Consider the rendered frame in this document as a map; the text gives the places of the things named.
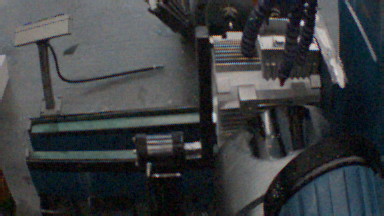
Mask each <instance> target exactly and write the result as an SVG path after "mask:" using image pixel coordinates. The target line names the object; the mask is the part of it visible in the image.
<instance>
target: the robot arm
mask: <svg viewBox="0 0 384 216"><path fill-rule="evenodd" d="M144 1H145V2H147V3H148V4H150V5H151V6H150V7H149V8H148V12H149V13H151V14H153V15H155V16H156V17H157V18H158V19H159V20H160V21H162V22H163V23H164V24H165V25H166V26H167V27H169V28H170V29H171V30H172V31H171V32H174V33H176V32H178V31H179V33H180V34H181V35H182V36H183V37H184V39H185V40H186V41H187V42H188V43H189V44H190V45H191V47H192V48H193V49H194V50H196V43H195V27H197V26H198V25H196V24H195V23H194V21H192V20H191V18H190V17H188V16H189V15H191V13H190V12H189V11H187V12H185V11H184V10H185V7H184V6H183V5H182V4H181V3H180V1H179V0H144Z"/></svg>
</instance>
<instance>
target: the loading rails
mask: <svg viewBox="0 0 384 216"><path fill-rule="evenodd" d="M27 130H28V133H29V138H30V141H31V146H32V148H33V151H31V152H30V150H29V148H26V164H27V167H28V169H29V172H30V176H31V178H32V180H33V183H34V186H35V189H36V192H37V194H38V197H40V194H39V193H48V194H51V193H52V194H58V195H73V196H74V195H75V196H76V198H77V201H88V198H89V196H90V197H91V196H95V197H99V196H101V197H116V198H117V197H123V198H126V197H132V198H134V203H135V202H137V203H145V202H147V190H146V179H147V177H146V174H145V169H144V170H142V169H139V167H136V166H135V162H138V160H137V155H136V154H134V152H133V150H135V142H133V141H132V137H135V136H136V135H137V134H146V135H154V134H167V133H171V132H183V134H184V142H185V143H191V142H199V139H200V126H199V105H198V103H196V104H183V105H171V106H159V107H147V108H136V109H125V110H114V111H105V112H94V113H92V112H85V113H76V114H68V115H60V116H56V115H52V116H44V117H37V118H35V117H30V118H29V120H28V127H27ZM220 148H221V147H218V146H217V135H216V128H214V137H213V152H214V160H213V161H210V162H203V161H202V156H201V155H186V166H185V167H181V174H182V183H181V184H176V187H177V197H178V202H185V206H186V211H187V212H197V211H205V210H206V200H208V199H216V195H215V189H214V183H213V182H214V177H213V165H214V161H215V158H216V155H217V153H218V151H219V150H220Z"/></svg>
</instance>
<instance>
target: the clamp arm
mask: <svg viewBox="0 0 384 216"><path fill-rule="evenodd" d="M195 43H196V63H197V83H198V105H199V126H200V139H199V142H195V144H199V143H200V146H196V148H195V149H196V151H199V150H200V149H201V153H200V152H196V155H200V154H201V156H202V161H203V162H210V161H213V160H214V152H213V137H214V128H216V127H217V116H216V114H213V86H212V74H211V55H210V49H214V38H213V36H210V35H209V29H208V26H197V27H195Z"/></svg>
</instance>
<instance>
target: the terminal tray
mask: <svg viewBox="0 0 384 216"><path fill-rule="evenodd" d="M288 21H289V19H275V18H272V19H269V25H267V24H266V21H264V22H263V26H261V30H260V32H259V35H258V38H257V41H256V47H257V50H258V55H259V57H260V60H261V61H260V63H261V74H262V79H266V81H269V78H271V79H272V80H273V81H275V80H276V79H277V78H278V80H279V81H280V77H279V74H278V69H279V65H280V61H281V60H282V58H281V57H282V54H283V49H284V42H285V39H284V37H285V36H286V34H285V30H286V28H287V26H286V24H287V22H288ZM302 22H303V21H302V20H301V24H300V29H299V30H300V31H299V32H298V33H299V37H298V43H299V40H300V37H301V36H302V35H301V32H302V30H303V24H302ZM265 43H268V44H269V46H268V47H267V46H265V45H264V44H265ZM311 45H314V47H311V46H310V49H309V51H308V54H307V58H306V64H305V65H304V66H299V65H298V64H297V63H296V62H295V63H294V65H293V66H294V67H293V69H292V72H290V79H291V80H294V78H296V80H298V81H299V78H300V77H301V78H302V79H303V80H304V79H305V78H307V79H309V78H310V75H318V67H319V49H318V46H317V44H316V41H315V39H314V36H313V39H312V44H311Z"/></svg>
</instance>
